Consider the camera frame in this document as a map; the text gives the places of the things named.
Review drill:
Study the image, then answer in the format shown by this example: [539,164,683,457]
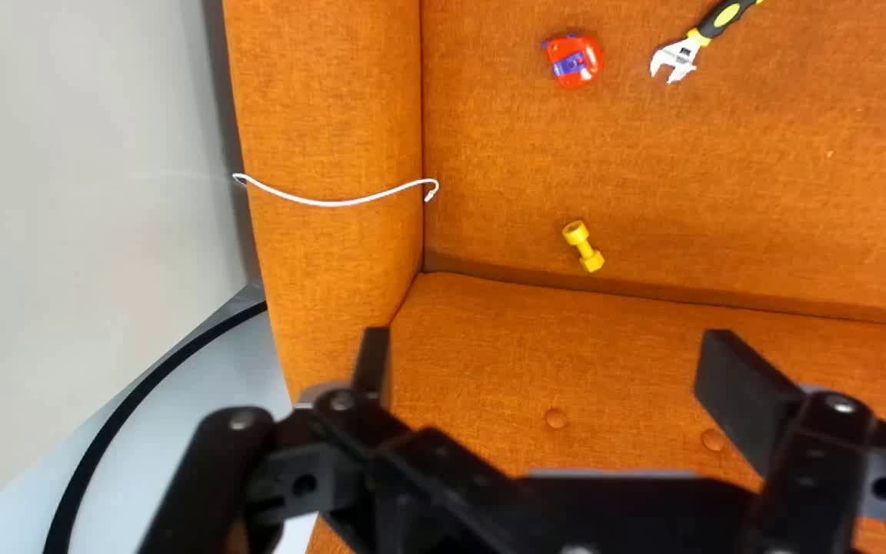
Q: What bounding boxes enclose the thin white cable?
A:
[231,170,442,213]

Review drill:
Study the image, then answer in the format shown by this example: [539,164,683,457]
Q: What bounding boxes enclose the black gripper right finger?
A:
[692,329,886,554]

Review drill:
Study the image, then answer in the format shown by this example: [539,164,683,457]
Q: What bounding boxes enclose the wrench with yellow black handle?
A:
[645,0,762,87]

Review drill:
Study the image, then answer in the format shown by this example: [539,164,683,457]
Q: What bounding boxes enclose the small red cap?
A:
[542,29,608,92]

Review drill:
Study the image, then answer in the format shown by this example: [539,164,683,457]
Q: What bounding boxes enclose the round white panel black rim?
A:
[40,294,324,554]

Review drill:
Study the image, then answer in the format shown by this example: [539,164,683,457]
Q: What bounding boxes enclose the orange fabric sofa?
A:
[219,0,886,554]

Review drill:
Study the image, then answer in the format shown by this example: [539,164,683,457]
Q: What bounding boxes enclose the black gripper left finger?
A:
[139,322,528,554]

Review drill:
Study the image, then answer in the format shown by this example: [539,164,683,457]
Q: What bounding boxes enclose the yellow toy dumbbell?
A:
[560,217,608,277]

